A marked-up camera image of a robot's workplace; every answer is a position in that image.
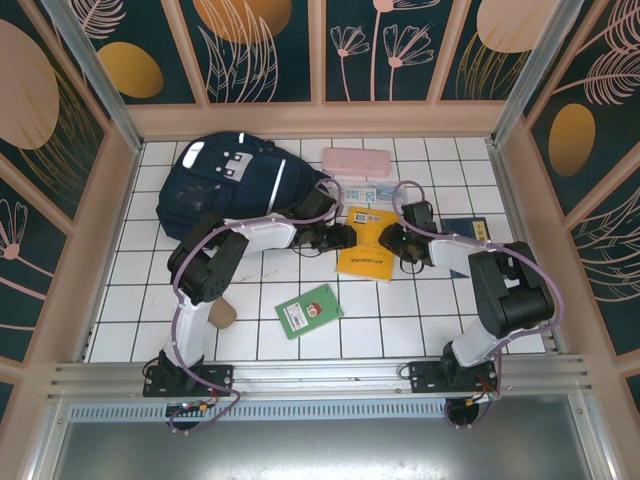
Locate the clear plastic stationery pack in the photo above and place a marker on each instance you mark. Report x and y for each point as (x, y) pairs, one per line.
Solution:
(372, 194)

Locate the navy book with yellow label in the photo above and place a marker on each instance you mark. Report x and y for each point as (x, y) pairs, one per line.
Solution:
(465, 227)

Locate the pink pencil case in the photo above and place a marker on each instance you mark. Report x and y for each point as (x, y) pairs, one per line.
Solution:
(356, 162)

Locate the green notebook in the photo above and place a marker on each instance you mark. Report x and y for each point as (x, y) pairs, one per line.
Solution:
(307, 312)

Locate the navy blue backpack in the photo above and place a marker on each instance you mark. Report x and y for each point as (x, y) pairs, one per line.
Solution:
(225, 180)

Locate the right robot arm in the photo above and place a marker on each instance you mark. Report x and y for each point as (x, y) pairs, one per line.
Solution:
(510, 295)

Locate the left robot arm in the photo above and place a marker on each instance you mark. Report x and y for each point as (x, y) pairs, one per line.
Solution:
(215, 255)

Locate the tan fabric pouch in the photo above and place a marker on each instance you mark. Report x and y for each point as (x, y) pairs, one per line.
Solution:
(224, 315)

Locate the grey metal sheet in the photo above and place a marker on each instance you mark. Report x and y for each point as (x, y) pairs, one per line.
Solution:
(320, 450)

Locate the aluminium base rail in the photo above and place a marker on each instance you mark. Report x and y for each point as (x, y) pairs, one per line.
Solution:
(320, 372)

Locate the aluminium frame post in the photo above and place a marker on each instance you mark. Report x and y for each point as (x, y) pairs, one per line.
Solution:
(530, 75)
(100, 85)

